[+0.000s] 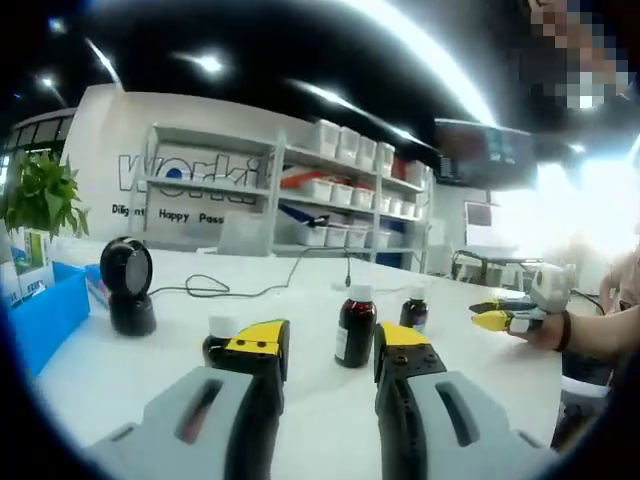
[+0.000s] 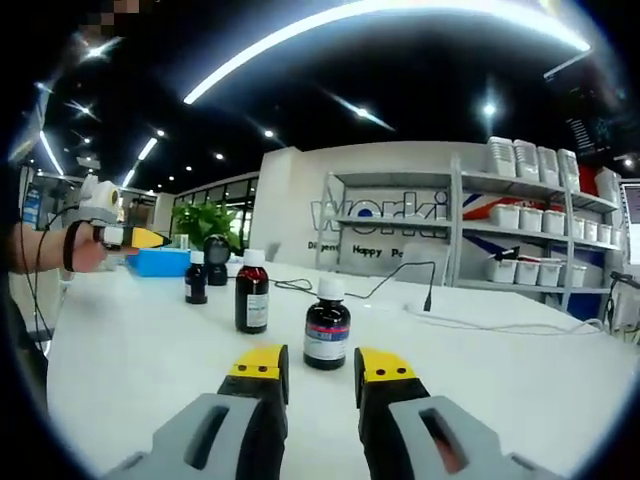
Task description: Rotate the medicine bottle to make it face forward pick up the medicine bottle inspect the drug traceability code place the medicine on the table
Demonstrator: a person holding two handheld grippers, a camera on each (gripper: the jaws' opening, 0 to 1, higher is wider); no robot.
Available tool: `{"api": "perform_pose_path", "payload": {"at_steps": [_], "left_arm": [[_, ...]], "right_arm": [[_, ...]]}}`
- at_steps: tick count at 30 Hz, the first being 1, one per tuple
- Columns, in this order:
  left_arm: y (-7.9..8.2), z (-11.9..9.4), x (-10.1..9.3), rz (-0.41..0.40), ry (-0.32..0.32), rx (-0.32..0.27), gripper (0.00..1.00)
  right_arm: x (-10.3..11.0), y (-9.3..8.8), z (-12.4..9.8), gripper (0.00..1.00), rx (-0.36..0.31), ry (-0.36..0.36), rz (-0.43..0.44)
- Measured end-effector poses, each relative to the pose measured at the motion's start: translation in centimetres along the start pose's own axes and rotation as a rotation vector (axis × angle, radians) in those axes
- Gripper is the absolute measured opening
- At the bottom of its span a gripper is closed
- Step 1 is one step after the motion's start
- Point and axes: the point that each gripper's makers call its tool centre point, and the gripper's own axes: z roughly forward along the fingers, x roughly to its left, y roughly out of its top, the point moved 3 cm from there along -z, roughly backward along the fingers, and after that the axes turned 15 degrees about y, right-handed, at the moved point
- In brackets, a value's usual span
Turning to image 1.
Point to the small dark medicine bottle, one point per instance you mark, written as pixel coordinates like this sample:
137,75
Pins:
414,312

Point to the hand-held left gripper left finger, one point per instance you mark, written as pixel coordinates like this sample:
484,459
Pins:
215,420

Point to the grey translucent panel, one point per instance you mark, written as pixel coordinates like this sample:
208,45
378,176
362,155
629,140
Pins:
245,235

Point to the grey metal shelving unit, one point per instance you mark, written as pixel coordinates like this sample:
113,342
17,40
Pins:
277,200

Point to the black handheld tool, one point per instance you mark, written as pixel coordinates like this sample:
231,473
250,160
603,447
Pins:
317,221

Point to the white blue-print medicine box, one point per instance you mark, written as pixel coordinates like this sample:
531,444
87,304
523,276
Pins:
25,282

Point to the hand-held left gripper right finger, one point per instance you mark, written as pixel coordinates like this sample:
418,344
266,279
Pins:
492,425

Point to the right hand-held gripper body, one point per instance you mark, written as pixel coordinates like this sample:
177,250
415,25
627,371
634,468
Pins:
552,290

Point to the person's right hand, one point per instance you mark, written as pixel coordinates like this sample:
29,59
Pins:
547,337

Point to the green white medicine box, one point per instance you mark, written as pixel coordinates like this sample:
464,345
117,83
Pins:
36,250

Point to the hanging dark display screen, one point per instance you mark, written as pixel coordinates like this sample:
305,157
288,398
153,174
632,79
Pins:
480,155

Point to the background workbench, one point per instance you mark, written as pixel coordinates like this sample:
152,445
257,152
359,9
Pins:
490,262

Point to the small background monitor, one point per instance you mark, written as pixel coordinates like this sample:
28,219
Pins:
478,215

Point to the tall red medicine bottle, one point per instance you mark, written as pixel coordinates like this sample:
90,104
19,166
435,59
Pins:
355,325

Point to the black barcode scanner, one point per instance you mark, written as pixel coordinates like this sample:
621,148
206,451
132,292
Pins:
127,280

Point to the white table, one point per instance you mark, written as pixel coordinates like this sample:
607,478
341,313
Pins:
325,410

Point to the green potted plant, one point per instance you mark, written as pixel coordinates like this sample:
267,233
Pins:
45,195

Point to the blue plastic bin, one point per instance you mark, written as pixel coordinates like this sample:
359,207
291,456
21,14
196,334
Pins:
47,320

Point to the small pink box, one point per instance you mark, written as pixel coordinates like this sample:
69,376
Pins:
97,285

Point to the rows of white storage bins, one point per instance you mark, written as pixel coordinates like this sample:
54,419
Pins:
345,192

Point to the wide dark medicine bottle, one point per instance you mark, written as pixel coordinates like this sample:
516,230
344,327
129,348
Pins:
222,327

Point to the person's dark clothing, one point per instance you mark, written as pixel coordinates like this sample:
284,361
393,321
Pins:
585,400

